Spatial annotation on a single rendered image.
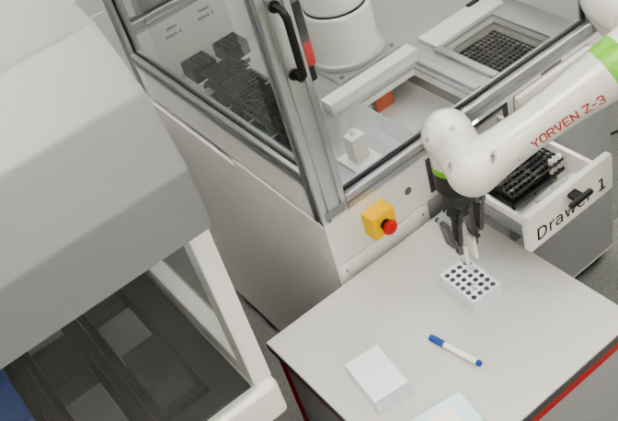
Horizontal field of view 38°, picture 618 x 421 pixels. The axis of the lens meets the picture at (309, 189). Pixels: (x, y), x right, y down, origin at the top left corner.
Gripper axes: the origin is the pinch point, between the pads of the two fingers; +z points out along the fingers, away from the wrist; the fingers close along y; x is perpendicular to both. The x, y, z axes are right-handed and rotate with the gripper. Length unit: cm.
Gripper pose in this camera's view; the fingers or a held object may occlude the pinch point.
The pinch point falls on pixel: (467, 248)
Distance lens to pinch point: 214.3
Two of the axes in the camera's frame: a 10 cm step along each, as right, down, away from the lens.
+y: 8.1, -5.1, 2.8
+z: 2.3, 7.3, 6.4
